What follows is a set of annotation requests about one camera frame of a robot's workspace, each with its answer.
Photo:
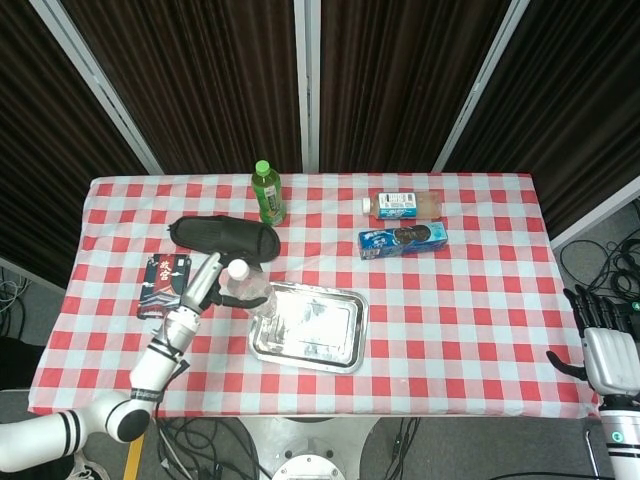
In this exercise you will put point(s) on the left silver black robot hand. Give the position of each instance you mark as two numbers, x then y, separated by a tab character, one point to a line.
200	287

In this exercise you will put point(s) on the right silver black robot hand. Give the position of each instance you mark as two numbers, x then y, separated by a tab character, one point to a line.
610	360

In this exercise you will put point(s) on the transparent water bottle white cap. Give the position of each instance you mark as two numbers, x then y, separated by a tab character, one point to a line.
256	290

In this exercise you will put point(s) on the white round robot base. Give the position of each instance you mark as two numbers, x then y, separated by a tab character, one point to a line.
310	450

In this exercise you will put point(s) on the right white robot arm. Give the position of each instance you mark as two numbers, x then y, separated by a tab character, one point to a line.
622	440

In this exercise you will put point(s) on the green tea bottle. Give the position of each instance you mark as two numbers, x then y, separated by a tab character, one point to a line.
269	197

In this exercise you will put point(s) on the stainless steel rectangular tray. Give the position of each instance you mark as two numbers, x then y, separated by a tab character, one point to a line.
325	330

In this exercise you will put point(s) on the clear bottle blue label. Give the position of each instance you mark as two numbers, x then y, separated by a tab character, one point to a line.
400	206

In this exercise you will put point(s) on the dark blue patterned card box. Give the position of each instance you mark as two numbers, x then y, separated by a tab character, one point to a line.
162	285

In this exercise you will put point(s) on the black device green light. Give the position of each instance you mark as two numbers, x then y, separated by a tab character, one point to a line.
632	312

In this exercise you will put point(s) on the black pouch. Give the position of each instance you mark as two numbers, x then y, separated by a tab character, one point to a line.
220	235

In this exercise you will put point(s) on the red white checked tablecloth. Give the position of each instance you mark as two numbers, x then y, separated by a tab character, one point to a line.
450	325

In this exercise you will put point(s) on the dark brown partition panel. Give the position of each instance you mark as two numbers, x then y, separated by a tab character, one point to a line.
400	85
200	85
40	150
575	100

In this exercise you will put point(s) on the blue cookie box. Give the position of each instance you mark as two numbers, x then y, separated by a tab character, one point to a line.
400	241

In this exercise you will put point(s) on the white black sneaker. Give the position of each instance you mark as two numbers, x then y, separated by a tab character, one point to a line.
90	467

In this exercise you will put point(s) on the white partition frame post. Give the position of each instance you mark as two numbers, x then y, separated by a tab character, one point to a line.
307	85
100	85
480	85

